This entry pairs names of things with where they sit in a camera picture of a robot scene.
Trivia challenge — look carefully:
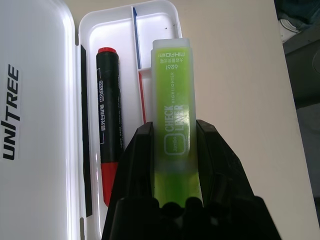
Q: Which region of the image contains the green highlighter pen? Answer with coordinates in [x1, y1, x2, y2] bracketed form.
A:
[149, 37, 203, 208]

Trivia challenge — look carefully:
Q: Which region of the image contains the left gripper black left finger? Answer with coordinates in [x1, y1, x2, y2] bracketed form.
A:
[119, 121, 159, 201]

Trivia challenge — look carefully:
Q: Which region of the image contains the black marker with red cap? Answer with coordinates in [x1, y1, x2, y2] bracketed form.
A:
[96, 46, 124, 208]

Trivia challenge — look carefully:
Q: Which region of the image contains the white sneaker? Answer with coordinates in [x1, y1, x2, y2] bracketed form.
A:
[277, 0, 320, 50]

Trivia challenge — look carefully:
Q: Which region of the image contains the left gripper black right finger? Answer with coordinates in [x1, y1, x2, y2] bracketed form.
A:
[196, 119, 257, 201]

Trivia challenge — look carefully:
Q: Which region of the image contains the white plastic pencil case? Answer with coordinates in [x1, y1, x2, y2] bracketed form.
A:
[0, 0, 183, 240]

